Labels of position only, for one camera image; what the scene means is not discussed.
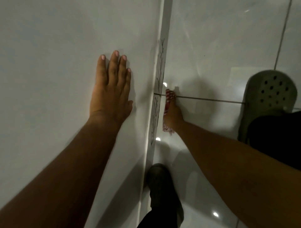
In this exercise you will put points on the green perforated clog shoe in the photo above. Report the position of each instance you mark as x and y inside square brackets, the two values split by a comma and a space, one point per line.
[268, 96]

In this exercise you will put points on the person's right hand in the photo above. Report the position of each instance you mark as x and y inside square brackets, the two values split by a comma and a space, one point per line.
[173, 115]

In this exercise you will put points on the person's left little finger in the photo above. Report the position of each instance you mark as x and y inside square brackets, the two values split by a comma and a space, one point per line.
[101, 68]

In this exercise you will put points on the white patterned skirting tile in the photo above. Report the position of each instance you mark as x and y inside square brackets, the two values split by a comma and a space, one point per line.
[160, 77]

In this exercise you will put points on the person's right fingers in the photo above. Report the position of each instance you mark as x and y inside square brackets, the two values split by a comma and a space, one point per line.
[172, 103]

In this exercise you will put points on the person's left forearm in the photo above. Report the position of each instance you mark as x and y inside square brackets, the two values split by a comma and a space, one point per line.
[61, 173]

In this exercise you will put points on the person's left hand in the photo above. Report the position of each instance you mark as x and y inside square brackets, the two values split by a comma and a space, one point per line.
[109, 96]

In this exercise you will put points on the person's right forearm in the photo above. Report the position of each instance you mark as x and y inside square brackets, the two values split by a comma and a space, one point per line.
[235, 173]

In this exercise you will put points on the person's left thumb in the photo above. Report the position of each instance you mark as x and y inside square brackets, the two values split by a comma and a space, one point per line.
[127, 107]

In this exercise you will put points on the person's left middle finger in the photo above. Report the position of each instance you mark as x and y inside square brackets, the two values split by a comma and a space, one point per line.
[122, 69]

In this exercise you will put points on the dark clog shoe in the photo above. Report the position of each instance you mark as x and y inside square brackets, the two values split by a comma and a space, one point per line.
[162, 185]

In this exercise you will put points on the red white checkered cloth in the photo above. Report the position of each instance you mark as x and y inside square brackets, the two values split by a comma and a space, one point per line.
[168, 97]

